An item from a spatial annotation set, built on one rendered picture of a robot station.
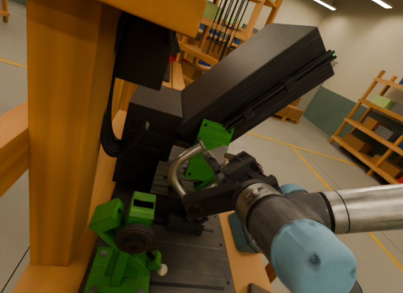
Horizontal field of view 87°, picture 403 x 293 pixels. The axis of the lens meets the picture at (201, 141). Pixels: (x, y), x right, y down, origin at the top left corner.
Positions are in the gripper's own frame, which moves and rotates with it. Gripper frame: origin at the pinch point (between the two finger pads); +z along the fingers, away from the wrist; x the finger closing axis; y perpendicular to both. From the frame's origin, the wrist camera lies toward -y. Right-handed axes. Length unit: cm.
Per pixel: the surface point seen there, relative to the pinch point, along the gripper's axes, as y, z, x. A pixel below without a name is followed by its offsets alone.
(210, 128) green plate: 7.6, 17.5, 3.3
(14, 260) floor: -121, 80, -26
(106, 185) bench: -36.0, 34.4, -0.8
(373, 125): 436, 358, -299
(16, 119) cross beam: -25.8, -6.0, 28.8
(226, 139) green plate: 10.8, 17.4, -2.8
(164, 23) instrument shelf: 0.8, -23.8, 28.3
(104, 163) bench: -36, 47, 5
